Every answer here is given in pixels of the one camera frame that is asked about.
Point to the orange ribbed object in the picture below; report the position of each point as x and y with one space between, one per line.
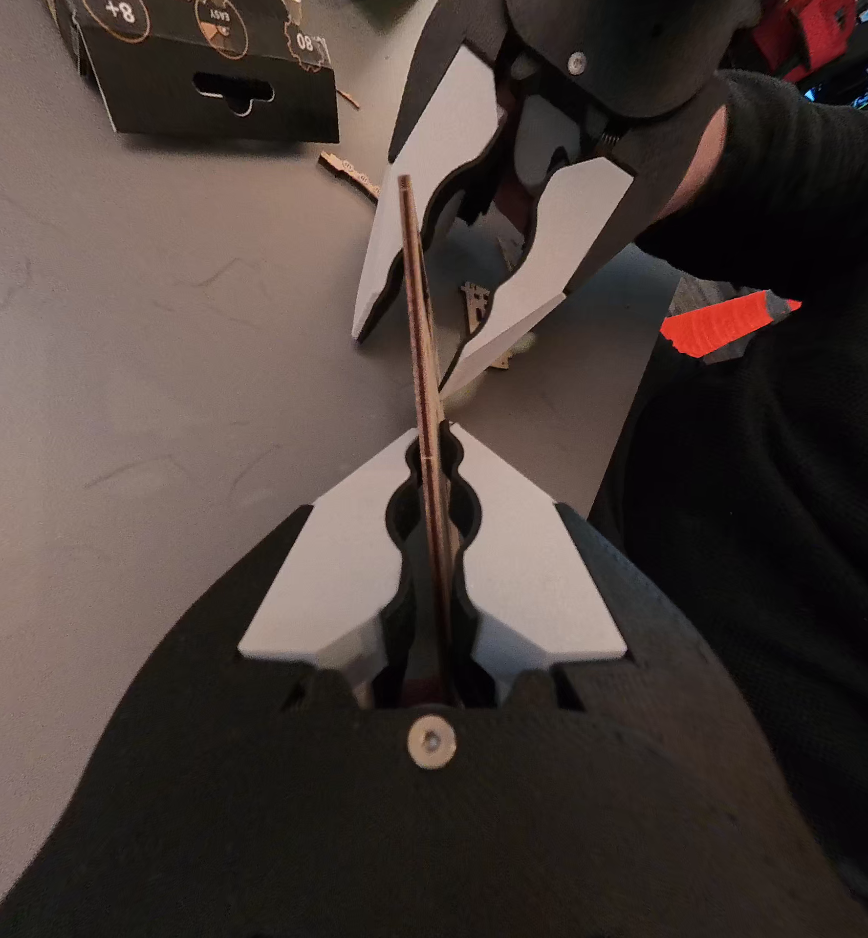
720 326

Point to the person's dark clothing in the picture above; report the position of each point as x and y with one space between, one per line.
771 513

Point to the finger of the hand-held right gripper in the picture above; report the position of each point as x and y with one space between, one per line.
434 146
558 242

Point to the person's right forearm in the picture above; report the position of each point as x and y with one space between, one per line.
808 183

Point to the black cardboard box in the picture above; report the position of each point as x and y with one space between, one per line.
185 110

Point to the red plastic object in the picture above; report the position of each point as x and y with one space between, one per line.
808 33

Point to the laser-cut wooden sheet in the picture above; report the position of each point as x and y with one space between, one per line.
423 366

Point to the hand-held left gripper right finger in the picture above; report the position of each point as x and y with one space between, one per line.
544 579

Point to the toothed wooden strip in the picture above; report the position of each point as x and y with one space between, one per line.
350 176

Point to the small wooden part with holes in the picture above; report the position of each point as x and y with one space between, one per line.
478 300

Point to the person's right hand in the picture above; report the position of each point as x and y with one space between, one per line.
705 161

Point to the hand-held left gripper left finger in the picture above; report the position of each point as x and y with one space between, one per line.
331 579

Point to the small wood chip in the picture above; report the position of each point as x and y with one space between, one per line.
348 99

